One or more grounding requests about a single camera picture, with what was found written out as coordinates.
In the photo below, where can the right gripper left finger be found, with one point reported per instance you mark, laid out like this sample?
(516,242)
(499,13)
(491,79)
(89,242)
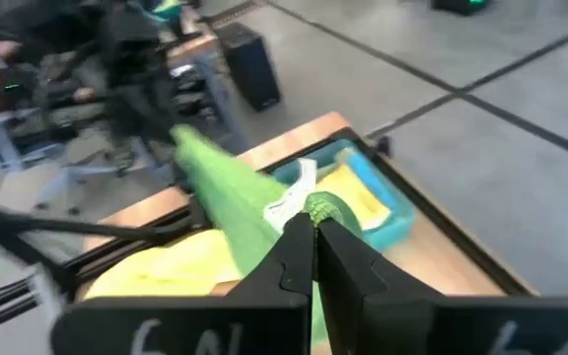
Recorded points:
(284,296)

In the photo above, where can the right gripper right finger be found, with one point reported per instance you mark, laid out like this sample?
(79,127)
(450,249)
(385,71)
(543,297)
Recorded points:
(363,305)

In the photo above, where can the green microfiber towel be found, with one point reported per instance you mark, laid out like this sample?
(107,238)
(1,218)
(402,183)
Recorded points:
(234,197)

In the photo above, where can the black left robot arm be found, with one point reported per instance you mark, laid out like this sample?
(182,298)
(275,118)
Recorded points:
(131,44)

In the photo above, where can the grey office chair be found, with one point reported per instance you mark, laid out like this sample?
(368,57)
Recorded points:
(82,172)

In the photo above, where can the translucent teal plastic bin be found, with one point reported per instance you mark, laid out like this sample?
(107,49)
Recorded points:
(392,227)

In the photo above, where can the black tower box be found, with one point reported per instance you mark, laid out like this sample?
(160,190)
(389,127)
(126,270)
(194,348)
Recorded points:
(252,64)

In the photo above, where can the black device with green light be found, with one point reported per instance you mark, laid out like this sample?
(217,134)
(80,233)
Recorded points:
(461,5)

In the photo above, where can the black aluminium table frame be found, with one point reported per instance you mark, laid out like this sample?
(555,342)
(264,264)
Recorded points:
(451,232)

